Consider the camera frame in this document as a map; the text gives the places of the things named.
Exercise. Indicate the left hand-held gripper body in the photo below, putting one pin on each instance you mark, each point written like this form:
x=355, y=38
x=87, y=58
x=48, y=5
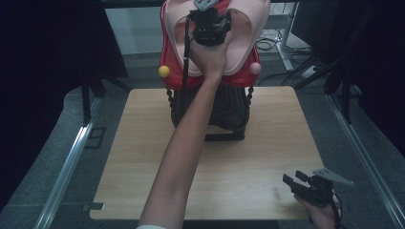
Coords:
x=208, y=27

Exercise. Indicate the metal floor rail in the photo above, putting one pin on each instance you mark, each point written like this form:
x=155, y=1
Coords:
x=366, y=159
x=63, y=178

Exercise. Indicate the black metal stand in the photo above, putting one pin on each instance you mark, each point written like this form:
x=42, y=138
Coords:
x=87, y=98

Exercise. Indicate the person's right hand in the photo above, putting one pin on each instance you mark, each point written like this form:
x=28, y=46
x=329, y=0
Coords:
x=320, y=214

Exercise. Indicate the pink ball knob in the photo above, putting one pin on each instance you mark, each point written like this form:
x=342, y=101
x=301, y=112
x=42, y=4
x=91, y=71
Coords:
x=255, y=68

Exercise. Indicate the person's left hand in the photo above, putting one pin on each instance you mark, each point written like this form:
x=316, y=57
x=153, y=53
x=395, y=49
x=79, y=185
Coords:
x=208, y=58

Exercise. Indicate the white desk leg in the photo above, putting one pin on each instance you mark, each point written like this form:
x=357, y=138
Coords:
x=285, y=35

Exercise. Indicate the yellow ball knob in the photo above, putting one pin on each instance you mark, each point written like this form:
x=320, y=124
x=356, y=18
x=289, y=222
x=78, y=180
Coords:
x=164, y=71

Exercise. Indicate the red pink toy backpack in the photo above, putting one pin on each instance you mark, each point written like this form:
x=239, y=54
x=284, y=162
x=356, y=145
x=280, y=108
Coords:
x=223, y=105

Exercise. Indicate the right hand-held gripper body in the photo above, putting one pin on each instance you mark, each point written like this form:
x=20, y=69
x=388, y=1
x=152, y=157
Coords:
x=320, y=187

